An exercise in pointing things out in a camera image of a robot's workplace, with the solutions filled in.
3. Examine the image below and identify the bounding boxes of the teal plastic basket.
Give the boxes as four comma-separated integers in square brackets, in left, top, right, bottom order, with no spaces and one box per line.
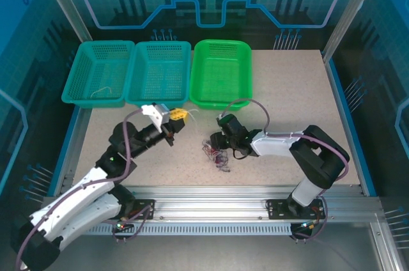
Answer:
[61,40,135,109]
[124,40,192,111]

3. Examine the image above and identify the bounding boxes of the green plastic basket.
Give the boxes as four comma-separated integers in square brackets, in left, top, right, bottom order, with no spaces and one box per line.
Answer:
[189,39,254,111]

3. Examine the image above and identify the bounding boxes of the small controller board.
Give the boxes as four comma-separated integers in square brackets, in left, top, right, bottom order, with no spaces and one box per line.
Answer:
[298,219,319,232]
[115,219,135,233]

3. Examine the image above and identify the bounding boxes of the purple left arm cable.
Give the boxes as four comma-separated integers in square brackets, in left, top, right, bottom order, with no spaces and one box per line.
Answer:
[15,107,148,270]

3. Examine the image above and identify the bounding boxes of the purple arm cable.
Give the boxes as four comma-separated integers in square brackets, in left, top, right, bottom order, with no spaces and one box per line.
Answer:
[15,107,148,270]
[219,98,350,201]

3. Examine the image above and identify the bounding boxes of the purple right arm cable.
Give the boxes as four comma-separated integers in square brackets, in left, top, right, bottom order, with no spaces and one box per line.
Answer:
[219,98,350,201]

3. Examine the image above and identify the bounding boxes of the aluminium mounting rail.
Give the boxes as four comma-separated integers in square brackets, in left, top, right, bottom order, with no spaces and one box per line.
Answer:
[41,185,383,224]

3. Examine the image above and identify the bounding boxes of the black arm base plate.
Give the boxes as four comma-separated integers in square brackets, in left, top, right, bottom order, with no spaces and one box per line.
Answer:
[127,199,157,221]
[266,199,327,221]

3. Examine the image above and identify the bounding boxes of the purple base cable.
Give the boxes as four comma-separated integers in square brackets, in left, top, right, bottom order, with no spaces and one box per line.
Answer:
[290,196,330,244]
[111,203,157,244]

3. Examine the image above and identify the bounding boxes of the slotted grey cable duct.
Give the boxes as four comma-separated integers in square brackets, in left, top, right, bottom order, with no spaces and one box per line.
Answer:
[86,222,294,236]

